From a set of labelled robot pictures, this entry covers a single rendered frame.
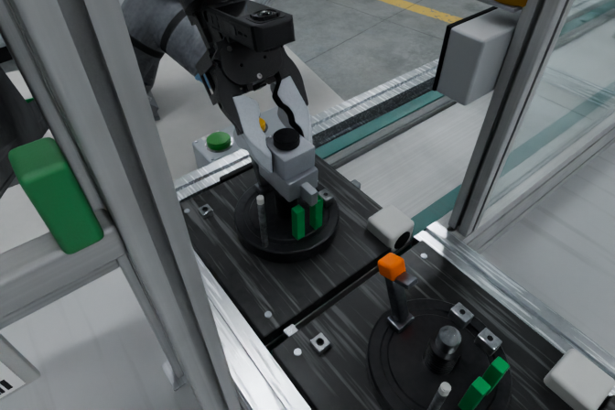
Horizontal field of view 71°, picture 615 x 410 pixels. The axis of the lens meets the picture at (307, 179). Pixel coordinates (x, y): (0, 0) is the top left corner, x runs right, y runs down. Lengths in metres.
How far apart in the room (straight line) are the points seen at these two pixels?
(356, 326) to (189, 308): 0.32
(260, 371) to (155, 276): 0.34
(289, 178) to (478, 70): 0.22
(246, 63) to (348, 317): 0.30
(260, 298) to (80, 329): 0.28
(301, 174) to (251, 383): 0.23
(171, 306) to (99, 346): 0.49
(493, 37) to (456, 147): 0.41
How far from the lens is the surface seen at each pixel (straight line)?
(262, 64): 0.49
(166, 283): 0.17
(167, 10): 0.93
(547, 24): 0.45
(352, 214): 0.60
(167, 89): 1.11
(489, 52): 0.45
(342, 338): 0.50
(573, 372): 0.53
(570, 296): 0.75
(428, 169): 0.77
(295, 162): 0.47
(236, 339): 0.52
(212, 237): 0.58
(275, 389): 0.49
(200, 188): 0.66
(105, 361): 0.66
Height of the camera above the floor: 1.41
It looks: 44 degrees down
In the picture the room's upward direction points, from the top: straight up
